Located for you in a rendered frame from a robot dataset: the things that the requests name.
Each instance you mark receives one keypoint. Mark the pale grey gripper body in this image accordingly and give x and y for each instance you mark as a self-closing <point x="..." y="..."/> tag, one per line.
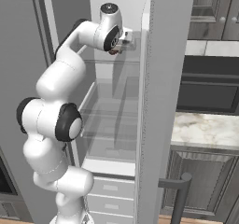
<point x="130" y="44"/>

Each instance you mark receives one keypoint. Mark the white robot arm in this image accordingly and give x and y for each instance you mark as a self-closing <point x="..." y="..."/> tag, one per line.
<point x="59" y="78"/>

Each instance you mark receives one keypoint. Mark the reddish brown sausage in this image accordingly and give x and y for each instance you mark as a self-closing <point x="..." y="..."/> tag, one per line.
<point x="114" y="51"/>

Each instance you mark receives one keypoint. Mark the glass fridge shelf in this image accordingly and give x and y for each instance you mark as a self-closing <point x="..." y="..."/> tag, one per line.
<point x="109" y="109"/>
<point x="115" y="60"/>

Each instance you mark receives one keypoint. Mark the grey fridge door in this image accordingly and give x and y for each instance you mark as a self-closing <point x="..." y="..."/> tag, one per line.
<point x="165" y="78"/>

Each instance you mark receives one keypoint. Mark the grey fridge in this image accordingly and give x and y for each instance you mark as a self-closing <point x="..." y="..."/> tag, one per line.
<point x="18" y="47"/>

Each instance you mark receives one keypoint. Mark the white fridge drawer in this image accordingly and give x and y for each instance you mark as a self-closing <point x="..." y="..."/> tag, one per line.
<point x="110" y="219"/>
<point x="110" y="205"/>
<point x="112" y="187"/>

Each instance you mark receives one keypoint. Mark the grey wooden base cupboards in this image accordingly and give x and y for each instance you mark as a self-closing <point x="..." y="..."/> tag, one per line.
<point x="202" y="184"/>

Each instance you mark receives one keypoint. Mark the grey wooden wall cupboards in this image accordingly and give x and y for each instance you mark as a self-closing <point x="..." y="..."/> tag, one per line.
<point x="214" y="13"/>

